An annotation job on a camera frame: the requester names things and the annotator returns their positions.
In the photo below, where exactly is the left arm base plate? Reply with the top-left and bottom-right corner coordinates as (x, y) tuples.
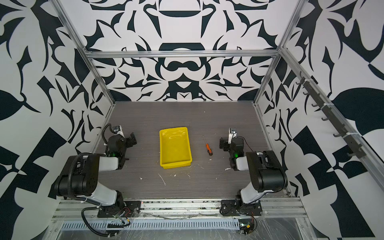
(97, 201), (142, 218)

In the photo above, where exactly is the aluminium frame post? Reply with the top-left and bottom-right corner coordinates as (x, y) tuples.
(253, 0), (308, 106)
(50, 0), (116, 106)

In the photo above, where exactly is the aluminium front rail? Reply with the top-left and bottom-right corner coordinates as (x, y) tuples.
(52, 196), (308, 222)

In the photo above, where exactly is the orange black screwdriver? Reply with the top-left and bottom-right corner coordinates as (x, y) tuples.
(203, 136), (213, 156)

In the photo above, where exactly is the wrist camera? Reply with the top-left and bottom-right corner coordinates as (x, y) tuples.
(228, 128), (237, 145)
(112, 126), (125, 138)

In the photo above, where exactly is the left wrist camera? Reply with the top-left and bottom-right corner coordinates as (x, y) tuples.
(112, 126), (125, 138)

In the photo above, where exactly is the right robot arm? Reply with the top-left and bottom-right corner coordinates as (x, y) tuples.
(219, 137), (288, 206)

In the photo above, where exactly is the black corrugated cable hose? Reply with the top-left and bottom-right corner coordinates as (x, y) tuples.
(80, 206), (127, 238)

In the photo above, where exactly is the white slotted cable duct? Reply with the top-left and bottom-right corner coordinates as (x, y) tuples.
(59, 218), (241, 231)

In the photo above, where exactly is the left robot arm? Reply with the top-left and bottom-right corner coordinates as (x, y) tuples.
(53, 133), (137, 209)

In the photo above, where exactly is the aluminium frame right post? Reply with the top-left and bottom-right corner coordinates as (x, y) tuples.
(253, 0), (308, 106)

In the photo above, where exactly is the aluminium frame left post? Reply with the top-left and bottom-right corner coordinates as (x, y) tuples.
(50, 0), (116, 106)

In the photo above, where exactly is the aluminium frame horizontal bar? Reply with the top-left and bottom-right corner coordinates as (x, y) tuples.
(85, 50), (278, 59)

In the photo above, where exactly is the green circuit board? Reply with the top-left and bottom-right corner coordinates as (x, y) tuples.
(239, 219), (255, 235)

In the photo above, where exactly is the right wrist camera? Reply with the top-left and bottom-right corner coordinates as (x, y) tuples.
(228, 128), (237, 145)

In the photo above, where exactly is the yellow plastic bin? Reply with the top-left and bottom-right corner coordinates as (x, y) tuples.
(159, 127), (193, 170)

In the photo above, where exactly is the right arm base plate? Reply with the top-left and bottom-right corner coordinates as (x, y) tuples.
(220, 200), (263, 217)

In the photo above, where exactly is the grey wall hook rack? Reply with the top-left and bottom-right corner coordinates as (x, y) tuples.
(297, 72), (367, 159)

